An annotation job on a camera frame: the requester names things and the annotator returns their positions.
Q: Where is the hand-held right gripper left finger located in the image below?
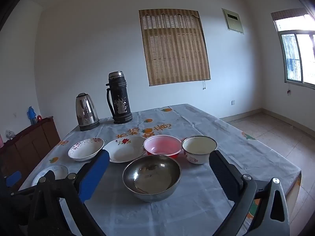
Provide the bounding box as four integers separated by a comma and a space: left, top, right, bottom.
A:
25, 149, 110, 236

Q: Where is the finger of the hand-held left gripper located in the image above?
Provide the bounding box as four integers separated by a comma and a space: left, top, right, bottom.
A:
5, 170, 22, 188

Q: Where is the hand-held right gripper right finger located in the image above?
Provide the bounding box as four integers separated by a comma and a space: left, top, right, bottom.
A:
209, 150, 291, 236

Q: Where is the white bowl with red pattern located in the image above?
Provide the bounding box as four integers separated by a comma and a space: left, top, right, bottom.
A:
68, 138, 105, 162

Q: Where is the white plate with red flowers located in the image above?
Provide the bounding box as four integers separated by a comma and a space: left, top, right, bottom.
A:
102, 136, 147, 163

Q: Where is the small white blue-rimmed plate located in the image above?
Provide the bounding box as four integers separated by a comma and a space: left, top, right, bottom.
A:
31, 164, 69, 187

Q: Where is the white enamel bowl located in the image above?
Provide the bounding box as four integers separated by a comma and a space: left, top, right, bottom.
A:
182, 136, 218, 165

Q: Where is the pink-lined red-rimmed bowl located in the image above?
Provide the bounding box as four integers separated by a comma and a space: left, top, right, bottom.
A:
122, 155, 182, 202

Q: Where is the pink plastic bowl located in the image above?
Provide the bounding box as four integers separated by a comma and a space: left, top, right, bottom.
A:
143, 135, 183, 159

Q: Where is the brown wooden cabinet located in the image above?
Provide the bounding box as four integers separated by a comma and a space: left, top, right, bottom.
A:
0, 116, 61, 192

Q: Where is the stainless steel electric kettle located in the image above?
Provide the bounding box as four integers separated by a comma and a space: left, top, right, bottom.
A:
75, 93, 100, 131

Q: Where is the blue thermos jug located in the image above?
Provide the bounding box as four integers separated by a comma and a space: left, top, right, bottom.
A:
27, 106, 37, 125

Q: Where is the worn black thermos flask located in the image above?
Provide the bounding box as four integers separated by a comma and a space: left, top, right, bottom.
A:
106, 71, 133, 124

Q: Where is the large bamboo window blind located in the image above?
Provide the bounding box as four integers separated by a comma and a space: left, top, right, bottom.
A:
138, 8, 211, 87

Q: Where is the short bamboo window blind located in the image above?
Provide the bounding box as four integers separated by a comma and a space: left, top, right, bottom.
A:
271, 7, 315, 32

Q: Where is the glass window with frame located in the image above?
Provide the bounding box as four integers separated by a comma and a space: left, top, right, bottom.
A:
278, 29, 315, 90

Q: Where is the framed wall picture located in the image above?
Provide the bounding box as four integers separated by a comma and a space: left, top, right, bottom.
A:
221, 8, 245, 35

